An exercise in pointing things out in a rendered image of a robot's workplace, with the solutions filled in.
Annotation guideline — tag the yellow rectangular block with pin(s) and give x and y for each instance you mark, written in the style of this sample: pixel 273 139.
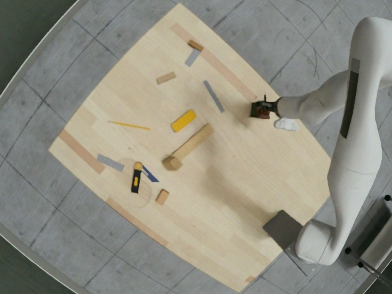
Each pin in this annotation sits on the yellow rectangular block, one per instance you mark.
pixel 184 120

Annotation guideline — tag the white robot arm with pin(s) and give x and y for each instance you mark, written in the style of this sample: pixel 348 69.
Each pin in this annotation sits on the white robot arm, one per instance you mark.
pixel 358 153

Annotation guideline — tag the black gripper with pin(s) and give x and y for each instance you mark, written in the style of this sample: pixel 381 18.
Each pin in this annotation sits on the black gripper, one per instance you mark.
pixel 271 105

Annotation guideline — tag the grey flat bar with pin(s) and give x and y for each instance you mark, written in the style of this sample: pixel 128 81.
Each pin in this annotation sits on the grey flat bar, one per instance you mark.
pixel 111 163
pixel 213 95

